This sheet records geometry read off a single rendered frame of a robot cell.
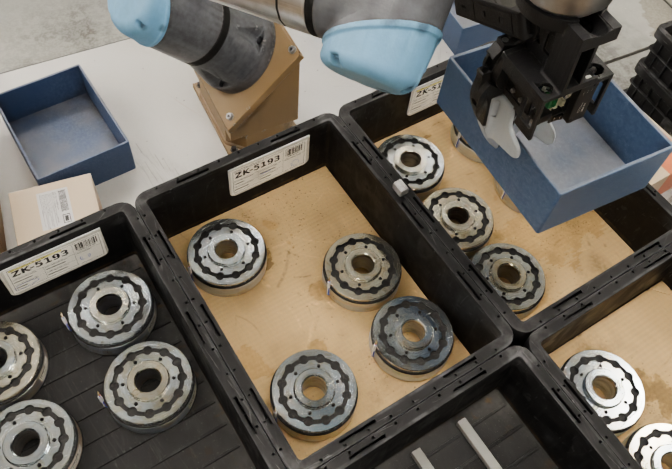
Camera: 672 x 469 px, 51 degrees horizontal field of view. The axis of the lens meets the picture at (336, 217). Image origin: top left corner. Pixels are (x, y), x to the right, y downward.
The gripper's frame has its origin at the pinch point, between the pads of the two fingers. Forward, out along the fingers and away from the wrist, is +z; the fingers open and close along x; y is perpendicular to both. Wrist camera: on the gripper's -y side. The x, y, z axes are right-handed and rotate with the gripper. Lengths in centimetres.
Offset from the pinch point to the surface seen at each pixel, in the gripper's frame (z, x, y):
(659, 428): 26.2, 9.3, 30.2
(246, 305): 26.9, -28.5, -5.5
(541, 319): 18.9, 1.1, 14.6
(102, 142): 39, -38, -50
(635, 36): 122, 142, -88
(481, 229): 26.2, 4.7, -2.0
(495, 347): 18.4, -5.8, 15.3
